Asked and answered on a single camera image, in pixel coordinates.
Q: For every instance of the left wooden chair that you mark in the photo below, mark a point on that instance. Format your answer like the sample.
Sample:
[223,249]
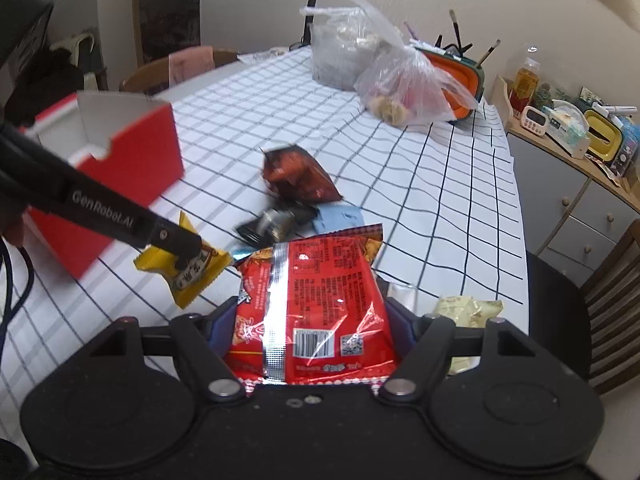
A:
[152,78]

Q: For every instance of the pink plastic bag of snacks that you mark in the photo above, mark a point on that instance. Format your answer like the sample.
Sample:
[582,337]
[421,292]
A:
[405,90]

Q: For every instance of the wooden chair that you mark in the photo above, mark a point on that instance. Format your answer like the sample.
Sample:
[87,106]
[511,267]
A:
[152,78]
[612,297]

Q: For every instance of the white black grid tablecloth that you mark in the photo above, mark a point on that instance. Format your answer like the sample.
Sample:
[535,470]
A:
[224,175]

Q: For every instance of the clear plastic bag with container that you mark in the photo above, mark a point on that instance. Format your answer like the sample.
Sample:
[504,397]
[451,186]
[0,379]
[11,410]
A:
[343,44]

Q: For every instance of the orange collapsible basin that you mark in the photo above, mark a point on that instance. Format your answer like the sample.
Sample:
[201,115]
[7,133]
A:
[464,71]

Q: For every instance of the yellow snack packet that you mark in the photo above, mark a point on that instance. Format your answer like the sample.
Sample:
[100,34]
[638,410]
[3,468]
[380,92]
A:
[186,262]

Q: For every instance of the light blue snack packet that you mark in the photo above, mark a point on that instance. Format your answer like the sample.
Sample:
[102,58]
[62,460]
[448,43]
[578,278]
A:
[331,218]

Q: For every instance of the large red snack bag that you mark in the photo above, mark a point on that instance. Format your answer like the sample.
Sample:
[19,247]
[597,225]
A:
[310,312]

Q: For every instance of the dark red Oreo snack packet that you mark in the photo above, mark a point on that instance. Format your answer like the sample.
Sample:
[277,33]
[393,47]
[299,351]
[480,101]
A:
[293,174]

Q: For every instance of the small white packet near lamp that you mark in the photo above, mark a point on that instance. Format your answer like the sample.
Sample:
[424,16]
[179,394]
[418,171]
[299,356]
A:
[262,56]

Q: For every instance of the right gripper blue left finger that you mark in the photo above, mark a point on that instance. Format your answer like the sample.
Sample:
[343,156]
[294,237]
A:
[218,327]

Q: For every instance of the right wooden chair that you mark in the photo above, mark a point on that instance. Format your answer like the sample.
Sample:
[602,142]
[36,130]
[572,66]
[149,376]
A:
[612,297]

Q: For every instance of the black snack packet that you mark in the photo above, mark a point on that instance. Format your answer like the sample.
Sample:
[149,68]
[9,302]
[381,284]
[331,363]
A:
[276,224]

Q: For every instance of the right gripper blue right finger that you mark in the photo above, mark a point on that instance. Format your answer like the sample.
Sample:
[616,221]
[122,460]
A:
[404,327]

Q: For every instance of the tissue box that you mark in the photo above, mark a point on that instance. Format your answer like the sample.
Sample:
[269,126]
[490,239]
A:
[568,127]

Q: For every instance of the amber liquid bottle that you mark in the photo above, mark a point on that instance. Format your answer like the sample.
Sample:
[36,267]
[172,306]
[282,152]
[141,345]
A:
[524,85]

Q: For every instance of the cream snack packet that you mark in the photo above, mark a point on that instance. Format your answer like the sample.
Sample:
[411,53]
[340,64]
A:
[468,312]

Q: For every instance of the yellow container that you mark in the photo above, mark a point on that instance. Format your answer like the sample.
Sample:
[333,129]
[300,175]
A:
[605,137]

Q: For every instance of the red and white cardboard box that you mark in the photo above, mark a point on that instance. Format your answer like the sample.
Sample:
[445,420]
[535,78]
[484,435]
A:
[126,141]

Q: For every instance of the white corner cabinet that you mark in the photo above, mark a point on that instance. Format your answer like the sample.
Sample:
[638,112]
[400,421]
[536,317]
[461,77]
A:
[573,215]

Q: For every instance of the pink cloth on chair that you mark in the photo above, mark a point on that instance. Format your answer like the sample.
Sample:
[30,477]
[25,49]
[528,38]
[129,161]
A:
[189,63]

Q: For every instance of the white digital timer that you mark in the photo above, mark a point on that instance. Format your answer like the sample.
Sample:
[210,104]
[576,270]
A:
[534,121]

